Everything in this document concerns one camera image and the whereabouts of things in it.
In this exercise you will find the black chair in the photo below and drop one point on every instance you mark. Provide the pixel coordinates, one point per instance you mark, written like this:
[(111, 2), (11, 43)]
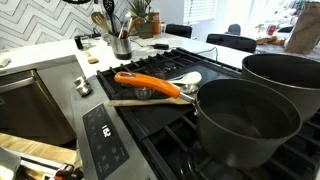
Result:
[(233, 41), (179, 30)]

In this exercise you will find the silver utensil holder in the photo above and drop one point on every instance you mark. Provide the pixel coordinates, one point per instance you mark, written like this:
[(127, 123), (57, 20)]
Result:
[(121, 48)]

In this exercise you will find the large grey pot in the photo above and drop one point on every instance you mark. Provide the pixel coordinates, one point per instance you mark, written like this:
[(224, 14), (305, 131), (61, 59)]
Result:
[(295, 77)]

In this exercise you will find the silver stove knob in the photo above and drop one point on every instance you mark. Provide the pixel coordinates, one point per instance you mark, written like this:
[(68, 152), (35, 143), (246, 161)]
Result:
[(83, 87)]

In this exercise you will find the grey saucepan orange handle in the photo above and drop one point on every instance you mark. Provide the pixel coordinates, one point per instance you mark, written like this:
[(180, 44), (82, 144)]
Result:
[(240, 123)]

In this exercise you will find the black slotted spoon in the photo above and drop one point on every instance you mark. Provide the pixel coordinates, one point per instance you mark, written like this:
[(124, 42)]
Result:
[(109, 8)]

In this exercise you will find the glass measuring cup black handle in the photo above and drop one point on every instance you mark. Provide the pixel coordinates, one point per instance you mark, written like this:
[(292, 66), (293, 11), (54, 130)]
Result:
[(82, 42)]

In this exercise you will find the black chair right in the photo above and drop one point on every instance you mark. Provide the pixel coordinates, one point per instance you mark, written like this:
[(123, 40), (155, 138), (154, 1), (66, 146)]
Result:
[(233, 41)]

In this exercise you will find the white cloth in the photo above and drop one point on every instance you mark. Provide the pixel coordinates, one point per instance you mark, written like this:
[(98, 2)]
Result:
[(4, 62)]

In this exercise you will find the stainless dishwasher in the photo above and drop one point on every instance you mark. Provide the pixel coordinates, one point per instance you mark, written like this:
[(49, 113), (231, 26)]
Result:
[(28, 110)]

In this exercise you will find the brown paper bag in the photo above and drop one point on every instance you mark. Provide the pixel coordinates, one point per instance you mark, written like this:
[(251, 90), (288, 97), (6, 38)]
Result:
[(306, 33)]

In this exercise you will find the white spoon rest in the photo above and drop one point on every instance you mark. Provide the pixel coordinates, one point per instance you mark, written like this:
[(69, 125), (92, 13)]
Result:
[(191, 78)]

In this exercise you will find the black chair left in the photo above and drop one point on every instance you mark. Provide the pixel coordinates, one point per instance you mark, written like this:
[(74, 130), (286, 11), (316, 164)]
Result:
[(179, 30)]

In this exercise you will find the black gas stove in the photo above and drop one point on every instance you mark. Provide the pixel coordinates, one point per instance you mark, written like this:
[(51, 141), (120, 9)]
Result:
[(159, 142)]

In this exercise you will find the black power adapter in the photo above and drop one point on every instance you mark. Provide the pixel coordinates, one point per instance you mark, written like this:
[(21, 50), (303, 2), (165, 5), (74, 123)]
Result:
[(161, 46)]

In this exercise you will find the wooden spatula on stove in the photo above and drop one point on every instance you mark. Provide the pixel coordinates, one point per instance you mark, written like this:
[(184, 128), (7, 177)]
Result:
[(146, 102)]

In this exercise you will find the orange bottle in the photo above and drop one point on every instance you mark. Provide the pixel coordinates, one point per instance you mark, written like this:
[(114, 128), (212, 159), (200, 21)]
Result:
[(156, 22)]

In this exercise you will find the blue chair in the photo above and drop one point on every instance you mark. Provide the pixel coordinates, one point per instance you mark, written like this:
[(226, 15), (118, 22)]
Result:
[(234, 29)]

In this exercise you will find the wooden slotted spoon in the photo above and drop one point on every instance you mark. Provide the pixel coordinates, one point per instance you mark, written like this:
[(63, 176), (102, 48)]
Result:
[(99, 19)]

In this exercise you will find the potted green plant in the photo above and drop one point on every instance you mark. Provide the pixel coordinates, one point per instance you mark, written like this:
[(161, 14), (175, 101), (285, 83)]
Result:
[(140, 10)]

